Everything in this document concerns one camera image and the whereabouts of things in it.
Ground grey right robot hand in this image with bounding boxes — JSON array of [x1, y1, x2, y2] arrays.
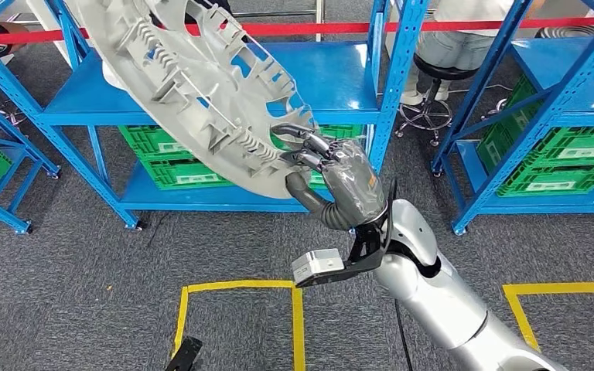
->
[[271, 122, 386, 227]]

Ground grey plastic wheel hubcap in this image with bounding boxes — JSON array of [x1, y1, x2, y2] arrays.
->
[[73, 0, 319, 199]]

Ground blue metal shelf rack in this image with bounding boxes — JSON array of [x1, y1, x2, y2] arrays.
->
[[0, 0, 432, 231], [0, 84, 63, 236], [430, 0, 594, 237]]

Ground black robot body part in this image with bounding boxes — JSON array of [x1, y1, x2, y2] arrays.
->
[[163, 336, 203, 371]]

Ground red barrier tape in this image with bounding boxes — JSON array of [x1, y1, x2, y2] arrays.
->
[[0, 18, 594, 46]]

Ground white table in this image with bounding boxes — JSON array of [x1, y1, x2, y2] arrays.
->
[[230, 0, 326, 43]]

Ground black round ribbed disc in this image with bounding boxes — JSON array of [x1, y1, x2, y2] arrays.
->
[[534, 24, 594, 40]]

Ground white plastic mirror cover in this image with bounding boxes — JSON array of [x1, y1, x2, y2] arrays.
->
[[102, 63, 126, 92]]

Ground white desk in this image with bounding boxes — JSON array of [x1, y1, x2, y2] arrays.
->
[[25, 0, 80, 67]]

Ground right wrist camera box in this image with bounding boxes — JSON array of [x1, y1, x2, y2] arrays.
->
[[292, 249, 383, 289]]

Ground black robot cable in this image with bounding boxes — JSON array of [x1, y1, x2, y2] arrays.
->
[[393, 299, 415, 371]]

